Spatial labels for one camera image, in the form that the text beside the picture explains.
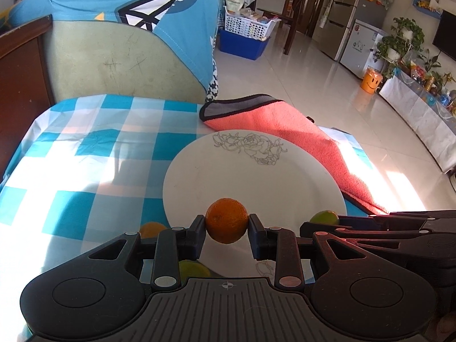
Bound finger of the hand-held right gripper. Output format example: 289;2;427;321
299;221;428;249
337;210;456;230

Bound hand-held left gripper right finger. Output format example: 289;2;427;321
248;214;367;292

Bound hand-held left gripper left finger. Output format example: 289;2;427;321
87;215;207;293

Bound green lime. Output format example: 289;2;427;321
309;210;340;226

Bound orange mandarin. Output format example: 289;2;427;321
205;198;249;245
139;221;167;239

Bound white floral plate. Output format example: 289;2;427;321
163;129;348;279

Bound yellow-green round fruit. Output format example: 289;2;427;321
178;260;212;280

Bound white-covered low cabinet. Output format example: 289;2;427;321
378;68;456;173

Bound pink grey-edged towel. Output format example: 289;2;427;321
199;93;390;216

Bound blue white checkered tablecloth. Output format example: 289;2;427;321
0;94;378;342

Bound orange smiley bucket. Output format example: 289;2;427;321
361;69;383;95

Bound black white patterned cloth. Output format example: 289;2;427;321
205;57;220;102

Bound potted green plants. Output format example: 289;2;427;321
372;17;425;79

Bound small white freezer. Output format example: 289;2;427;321
340;19;389;79

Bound black television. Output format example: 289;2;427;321
433;10;456;58

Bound blue plastic bin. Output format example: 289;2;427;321
218;28;271;61

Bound pale green chair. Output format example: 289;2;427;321
50;16;209;104

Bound white perforated basket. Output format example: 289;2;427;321
224;7;282;40

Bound dark wooden chair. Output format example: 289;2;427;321
256;0;312;56

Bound silver refrigerator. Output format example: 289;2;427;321
312;0;367;61

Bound dark wooden furniture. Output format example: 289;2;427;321
0;16;56;179

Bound white snack bag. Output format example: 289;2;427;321
224;0;247;17

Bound blue wall shelf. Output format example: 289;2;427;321
410;0;442;20

